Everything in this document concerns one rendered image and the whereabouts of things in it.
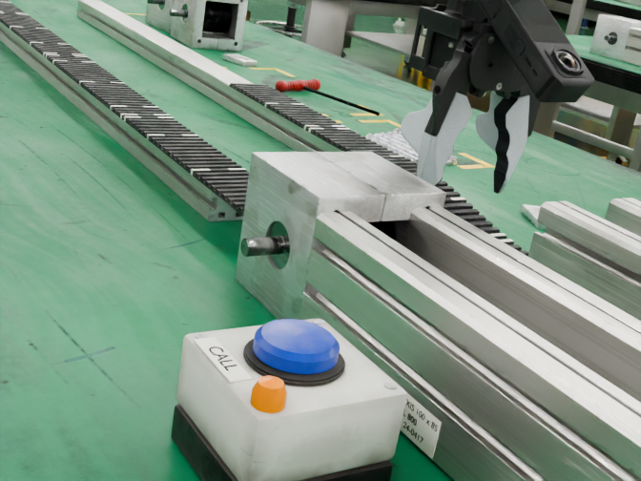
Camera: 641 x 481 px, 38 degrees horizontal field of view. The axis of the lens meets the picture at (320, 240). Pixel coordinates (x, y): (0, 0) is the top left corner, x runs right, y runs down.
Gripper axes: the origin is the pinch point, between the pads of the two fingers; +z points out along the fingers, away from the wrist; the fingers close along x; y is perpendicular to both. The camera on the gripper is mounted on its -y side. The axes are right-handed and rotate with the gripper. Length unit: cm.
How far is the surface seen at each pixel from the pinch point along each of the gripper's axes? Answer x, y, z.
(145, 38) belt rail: 3, 71, 2
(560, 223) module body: 5.2, -15.5, -2.8
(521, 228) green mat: -8.9, 1.1, 4.9
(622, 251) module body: 5.2, -21.1, -3.1
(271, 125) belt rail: 2.4, 31.2, 3.9
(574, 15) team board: -252, 228, 10
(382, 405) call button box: 29.7, -29.4, -0.7
